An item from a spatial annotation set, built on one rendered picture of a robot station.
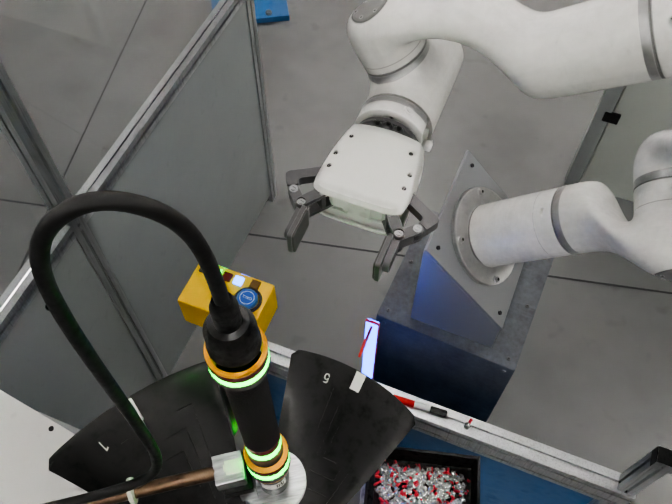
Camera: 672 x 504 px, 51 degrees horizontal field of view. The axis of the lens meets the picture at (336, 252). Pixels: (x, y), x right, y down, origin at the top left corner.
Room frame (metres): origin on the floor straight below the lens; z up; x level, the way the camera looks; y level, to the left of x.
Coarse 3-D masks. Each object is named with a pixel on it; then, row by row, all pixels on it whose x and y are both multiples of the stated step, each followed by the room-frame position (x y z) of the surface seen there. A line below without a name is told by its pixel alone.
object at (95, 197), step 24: (96, 192) 0.19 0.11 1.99; (120, 192) 0.19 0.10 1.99; (48, 216) 0.18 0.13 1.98; (72, 216) 0.18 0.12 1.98; (144, 216) 0.19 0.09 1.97; (168, 216) 0.19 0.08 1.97; (48, 240) 0.18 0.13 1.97; (192, 240) 0.19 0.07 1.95; (48, 264) 0.18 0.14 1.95; (216, 264) 0.20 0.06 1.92; (48, 288) 0.17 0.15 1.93; (216, 288) 0.19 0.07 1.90; (72, 336) 0.17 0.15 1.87; (96, 360) 0.17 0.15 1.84; (120, 408) 0.17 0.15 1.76; (144, 432) 0.17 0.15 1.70; (144, 480) 0.17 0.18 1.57
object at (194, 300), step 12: (192, 276) 0.68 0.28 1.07; (240, 276) 0.68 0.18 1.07; (192, 288) 0.65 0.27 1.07; (204, 288) 0.65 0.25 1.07; (228, 288) 0.65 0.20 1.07; (240, 288) 0.65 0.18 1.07; (264, 288) 0.65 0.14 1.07; (180, 300) 0.62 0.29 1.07; (192, 300) 0.62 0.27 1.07; (204, 300) 0.62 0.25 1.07; (264, 300) 0.62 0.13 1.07; (276, 300) 0.65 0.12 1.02; (192, 312) 0.61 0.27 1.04; (204, 312) 0.60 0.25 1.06; (252, 312) 0.60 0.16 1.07; (264, 312) 0.61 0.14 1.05; (264, 324) 0.60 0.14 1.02
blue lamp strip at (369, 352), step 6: (366, 324) 0.52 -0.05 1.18; (372, 324) 0.52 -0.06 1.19; (366, 330) 0.52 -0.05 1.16; (372, 330) 0.51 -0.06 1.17; (372, 336) 0.51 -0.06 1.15; (372, 342) 0.51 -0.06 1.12; (366, 348) 0.52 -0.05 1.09; (372, 348) 0.51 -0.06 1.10; (366, 354) 0.52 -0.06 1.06; (372, 354) 0.51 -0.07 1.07; (366, 360) 0.52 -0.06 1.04; (372, 360) 0.51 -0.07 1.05; (366, 366) 0.52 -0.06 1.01; (372, 366) 0.51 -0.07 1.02; (366, 372) 0.52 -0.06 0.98; (372, 372) 0.51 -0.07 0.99
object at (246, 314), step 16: (208, 320) 0.20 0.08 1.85; (224, 320) 0.19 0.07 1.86; (240, 320) 0.19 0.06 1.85; (208, 336) 0.19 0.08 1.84; (224, 336) 0.19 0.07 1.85; (240, 336) 0.19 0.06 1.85; (256, 336) 0.19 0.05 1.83; (208, 352) 0.19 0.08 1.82; (224, 352) 0.18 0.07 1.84; (240, 352) 0.18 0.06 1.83; (256, 352) 0.19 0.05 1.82; (288, 480) 0.20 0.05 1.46
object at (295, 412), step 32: (288, 384) 0.40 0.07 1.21; (288, 416) 0.36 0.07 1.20; (320, 416) 0.36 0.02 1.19; (352, 416) 0.36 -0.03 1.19; (384, 416) 0.37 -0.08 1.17; (288, 448) 0.31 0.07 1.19; (320, 448) 0.31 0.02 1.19; (352, 448) 0.31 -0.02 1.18; (384, 448) 0.32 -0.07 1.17; (320, 480) 0.26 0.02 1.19; (352, 480) 0.26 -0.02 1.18
